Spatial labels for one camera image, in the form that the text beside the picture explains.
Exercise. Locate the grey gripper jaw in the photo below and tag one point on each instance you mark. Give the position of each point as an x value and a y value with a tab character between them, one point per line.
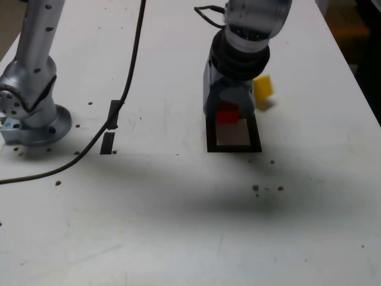
244	95
210	89

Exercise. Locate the yellow cube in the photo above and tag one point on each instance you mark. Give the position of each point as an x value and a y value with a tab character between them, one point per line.
263	88

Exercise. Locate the red cube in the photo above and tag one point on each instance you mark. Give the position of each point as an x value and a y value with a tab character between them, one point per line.
227	114

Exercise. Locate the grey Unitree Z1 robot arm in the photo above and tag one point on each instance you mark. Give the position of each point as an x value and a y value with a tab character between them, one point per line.
35	59

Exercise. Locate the black tape square outline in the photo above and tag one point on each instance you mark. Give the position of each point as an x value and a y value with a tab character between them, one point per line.
232	148

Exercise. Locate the black tape strip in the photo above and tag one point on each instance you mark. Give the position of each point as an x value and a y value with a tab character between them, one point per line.
107	146

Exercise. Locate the brown background box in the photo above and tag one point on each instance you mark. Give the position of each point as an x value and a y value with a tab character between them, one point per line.
346	21

